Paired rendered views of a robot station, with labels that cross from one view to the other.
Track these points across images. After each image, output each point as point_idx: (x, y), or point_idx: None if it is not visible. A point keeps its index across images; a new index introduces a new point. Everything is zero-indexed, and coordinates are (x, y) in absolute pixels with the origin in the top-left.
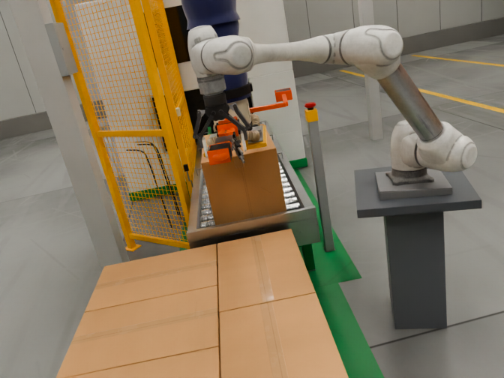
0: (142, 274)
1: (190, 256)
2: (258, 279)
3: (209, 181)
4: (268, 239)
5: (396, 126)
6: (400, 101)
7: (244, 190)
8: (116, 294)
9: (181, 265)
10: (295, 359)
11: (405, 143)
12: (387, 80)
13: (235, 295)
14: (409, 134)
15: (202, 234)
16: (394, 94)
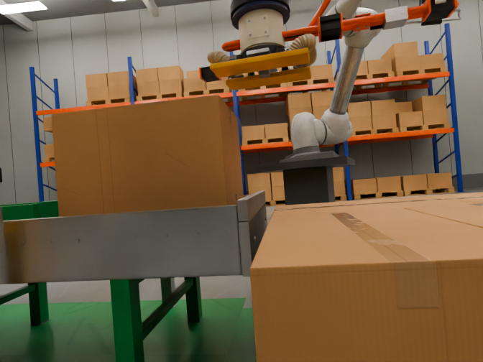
0: (346, 232)
1: (301, 220)
2: (392, 202)
3: (222, 128)
4: (293, 207)
5: (302, 114)
6: (356, 72)
7: (233, 159)
8: (450, 238)
9: (331, 220)
10: None
11: (316, 123)
12: (362, 51)
13: (431, 203)
14: (315, 118)
15: (251, 205)
16: (358, 65)
